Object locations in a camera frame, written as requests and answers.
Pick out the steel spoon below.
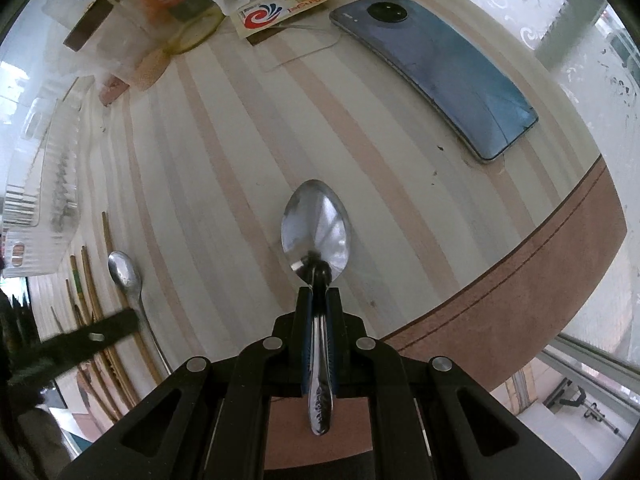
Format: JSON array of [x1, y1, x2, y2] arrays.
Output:
[[107, 250, 172, 375], [281, 179, 352, 437]]

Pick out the blue smartphone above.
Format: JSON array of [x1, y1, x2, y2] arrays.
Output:
[[330, 0, 538, 162]]

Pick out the jar with brown lid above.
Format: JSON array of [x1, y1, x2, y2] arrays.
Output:
[[63, 0, 170, 91]]

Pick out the striped cat table mat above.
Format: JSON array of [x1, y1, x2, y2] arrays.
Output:
[[29, 0, 626, 388]]

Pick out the clear plastic storage tray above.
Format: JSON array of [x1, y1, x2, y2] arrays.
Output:
[[2, 76, 94, 278]]

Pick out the green banded wooden chopstick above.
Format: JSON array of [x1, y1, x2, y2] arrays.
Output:
[[70, 255, 130, 410]]

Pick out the small red white card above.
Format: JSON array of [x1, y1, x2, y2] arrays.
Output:
[[231, 0, 331, 39]]

